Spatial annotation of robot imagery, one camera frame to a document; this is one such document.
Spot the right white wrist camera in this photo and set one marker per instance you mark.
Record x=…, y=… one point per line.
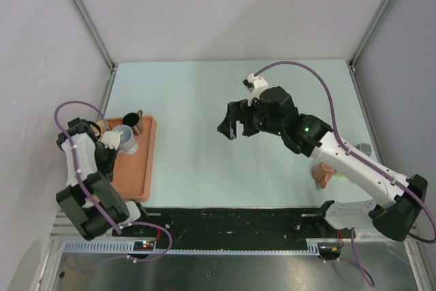
x=256, y=85

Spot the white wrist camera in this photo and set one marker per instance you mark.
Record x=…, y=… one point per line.
x=256, y=85
x=111, y=139

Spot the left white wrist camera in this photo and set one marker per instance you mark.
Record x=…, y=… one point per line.
x=111, y=139

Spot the yellow mug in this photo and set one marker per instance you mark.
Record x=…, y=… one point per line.
x=338, y=174

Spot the left aluminium frame post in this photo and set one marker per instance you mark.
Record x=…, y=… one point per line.
x=93, y=33

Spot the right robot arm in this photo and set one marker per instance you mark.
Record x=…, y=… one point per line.
x=397, y=200

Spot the dark brown mug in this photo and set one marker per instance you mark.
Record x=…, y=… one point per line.
x=134, y=120

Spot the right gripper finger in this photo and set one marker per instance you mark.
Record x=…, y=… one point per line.
x=238, y=111
x=228, y=128

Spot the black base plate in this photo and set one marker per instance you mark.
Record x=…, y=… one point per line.
x=234, y=229

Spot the salmon plastic tray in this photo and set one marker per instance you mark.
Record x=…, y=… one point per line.
x=133, y=173

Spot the orange mug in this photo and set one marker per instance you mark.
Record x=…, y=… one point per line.
x=102, y=126

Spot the small salmon mug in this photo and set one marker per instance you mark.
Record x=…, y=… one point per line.
x=321, y=174

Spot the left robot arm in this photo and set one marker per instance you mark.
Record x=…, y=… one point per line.
x=89, y=200

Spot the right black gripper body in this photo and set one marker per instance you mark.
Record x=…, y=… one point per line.
x=255, y=121

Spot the white cable duct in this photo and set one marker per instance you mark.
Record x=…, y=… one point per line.
x=136, y=247

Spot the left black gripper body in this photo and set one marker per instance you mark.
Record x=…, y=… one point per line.
x=103, y=158

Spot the aluminium frame post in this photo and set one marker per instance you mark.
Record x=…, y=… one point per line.
x=380, y=14
x=93, y=33

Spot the right aluminium frame post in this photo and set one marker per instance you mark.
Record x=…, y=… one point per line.
x=380, y=14

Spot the grey mug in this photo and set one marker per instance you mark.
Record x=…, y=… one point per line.
x=365, y=148

